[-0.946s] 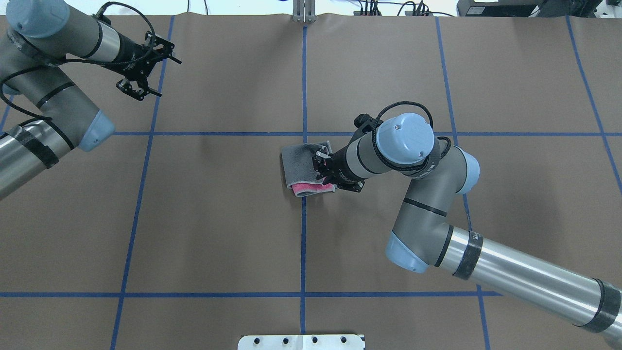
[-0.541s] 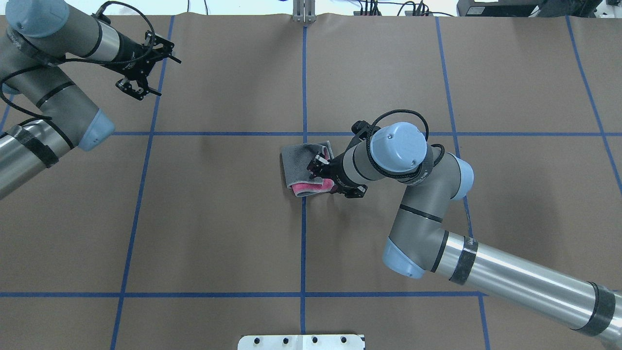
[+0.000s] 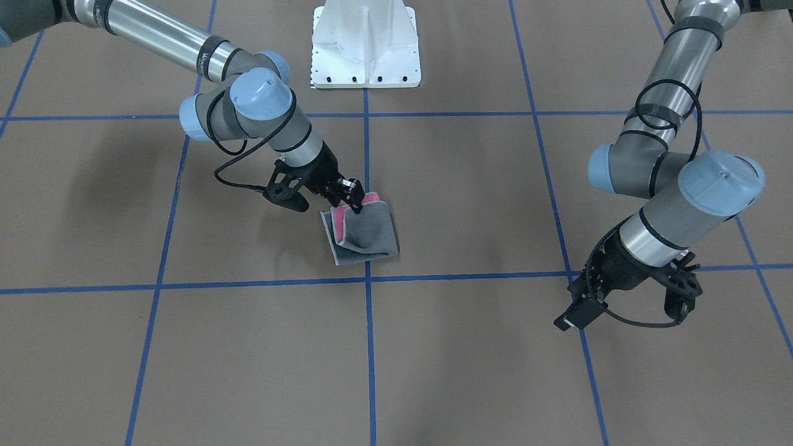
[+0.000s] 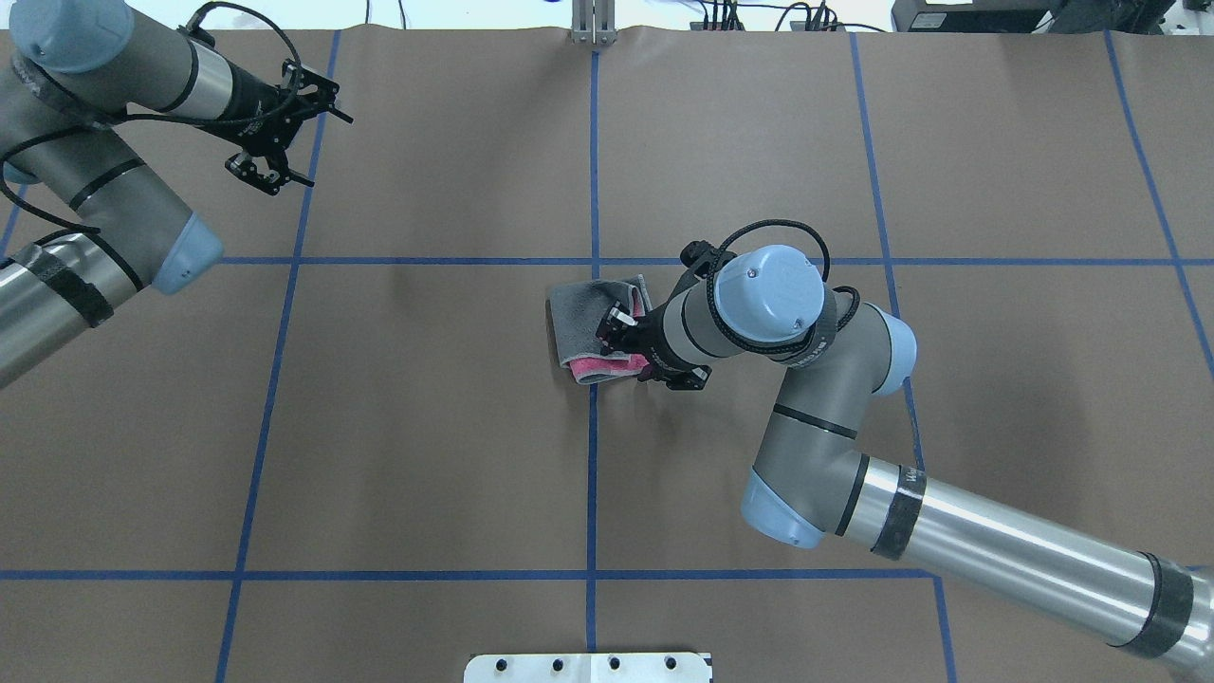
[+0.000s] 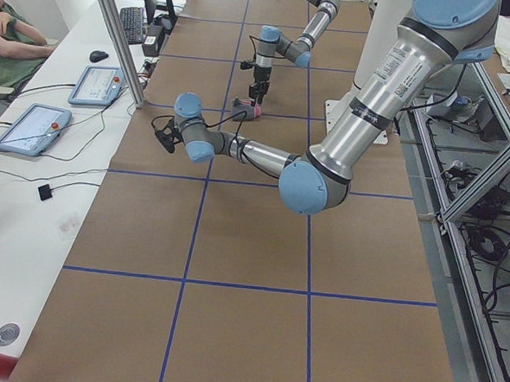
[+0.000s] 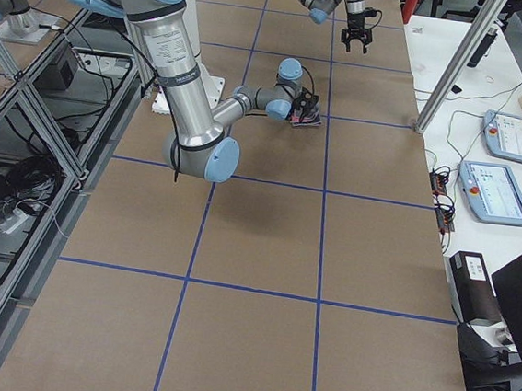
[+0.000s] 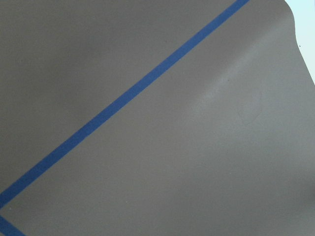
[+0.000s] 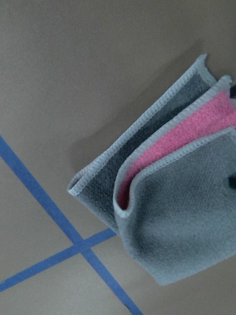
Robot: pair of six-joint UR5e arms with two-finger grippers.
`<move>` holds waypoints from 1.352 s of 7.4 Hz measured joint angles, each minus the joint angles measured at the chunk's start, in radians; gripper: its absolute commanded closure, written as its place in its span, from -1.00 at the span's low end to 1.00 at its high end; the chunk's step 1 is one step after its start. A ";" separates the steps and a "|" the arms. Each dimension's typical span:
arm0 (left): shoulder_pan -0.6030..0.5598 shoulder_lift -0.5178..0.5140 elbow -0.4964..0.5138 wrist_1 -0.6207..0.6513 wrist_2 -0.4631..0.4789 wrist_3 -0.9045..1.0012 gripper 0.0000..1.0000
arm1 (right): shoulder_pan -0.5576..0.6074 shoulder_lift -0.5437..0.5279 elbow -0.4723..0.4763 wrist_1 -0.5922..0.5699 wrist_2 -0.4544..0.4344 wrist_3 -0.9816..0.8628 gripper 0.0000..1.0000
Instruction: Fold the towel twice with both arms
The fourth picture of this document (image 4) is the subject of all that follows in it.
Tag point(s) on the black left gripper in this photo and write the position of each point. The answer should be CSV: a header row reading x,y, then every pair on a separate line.
x,y
249,107

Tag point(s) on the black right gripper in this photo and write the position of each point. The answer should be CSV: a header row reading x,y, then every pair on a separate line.
x,y
647,338

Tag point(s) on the pink and grey towel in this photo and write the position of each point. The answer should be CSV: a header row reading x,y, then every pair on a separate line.
x,y
576,311

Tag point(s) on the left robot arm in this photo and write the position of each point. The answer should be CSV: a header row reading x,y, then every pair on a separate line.
x,y
78,71

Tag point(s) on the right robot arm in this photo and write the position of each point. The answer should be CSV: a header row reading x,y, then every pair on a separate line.
x,y
810,478

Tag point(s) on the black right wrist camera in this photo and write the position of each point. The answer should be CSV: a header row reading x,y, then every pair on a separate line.
x,y
699,259

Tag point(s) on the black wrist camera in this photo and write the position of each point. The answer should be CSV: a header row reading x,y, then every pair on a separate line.
x,y
699,259
193,31

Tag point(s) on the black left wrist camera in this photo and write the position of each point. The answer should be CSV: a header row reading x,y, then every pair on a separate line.
x,y
193,31

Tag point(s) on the aluminium bracket at edge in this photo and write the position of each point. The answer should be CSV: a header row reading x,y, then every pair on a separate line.
x,y
593,23

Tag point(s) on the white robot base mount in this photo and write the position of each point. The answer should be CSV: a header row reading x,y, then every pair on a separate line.
x,y
591,667

